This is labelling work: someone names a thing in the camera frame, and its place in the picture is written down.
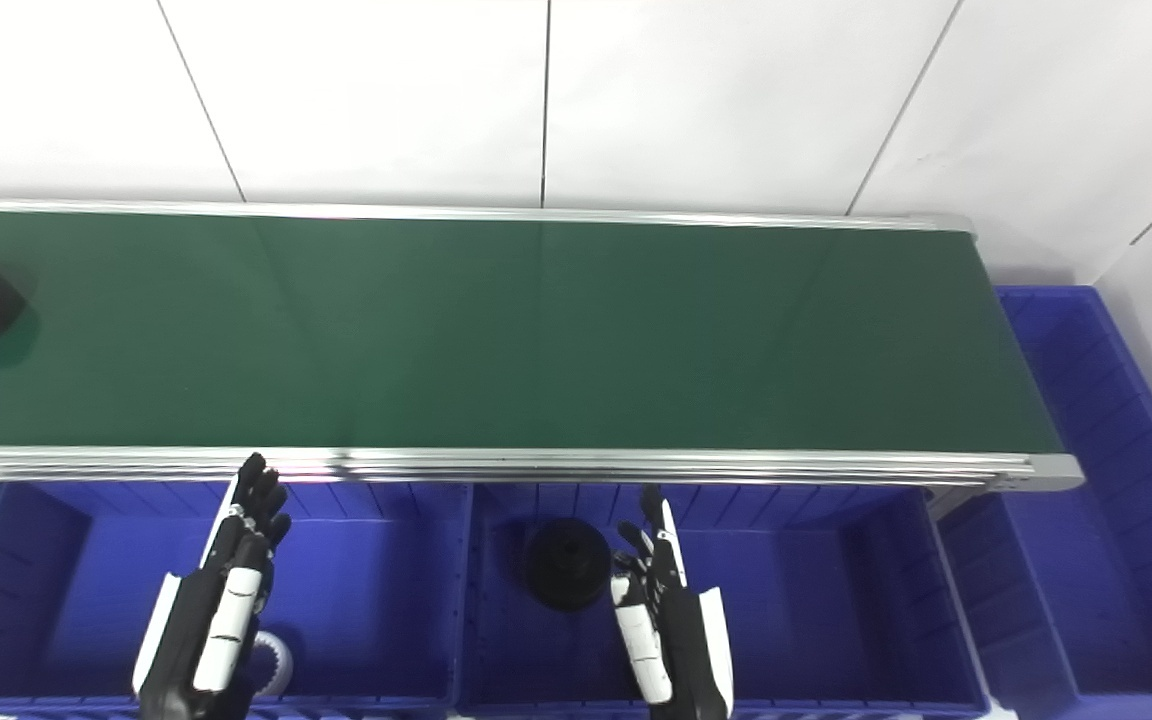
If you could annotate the blue plastic bin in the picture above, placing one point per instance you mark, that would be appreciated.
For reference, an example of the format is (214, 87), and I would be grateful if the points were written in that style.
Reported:
(1116, 560)
(816, 600)
(366, 600)

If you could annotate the white plastic gear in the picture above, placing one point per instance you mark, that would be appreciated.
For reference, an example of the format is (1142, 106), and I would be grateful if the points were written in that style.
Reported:
(279, 665)

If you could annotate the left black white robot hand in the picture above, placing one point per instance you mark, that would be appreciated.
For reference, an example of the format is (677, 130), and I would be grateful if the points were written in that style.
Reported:
(206, 610)

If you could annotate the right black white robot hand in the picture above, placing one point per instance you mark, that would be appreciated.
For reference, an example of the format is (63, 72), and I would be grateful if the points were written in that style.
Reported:
(671, 630)

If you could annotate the green conveyor belt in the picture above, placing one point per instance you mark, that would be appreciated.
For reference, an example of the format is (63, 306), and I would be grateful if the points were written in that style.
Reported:
(536, 330)
(636, 466)

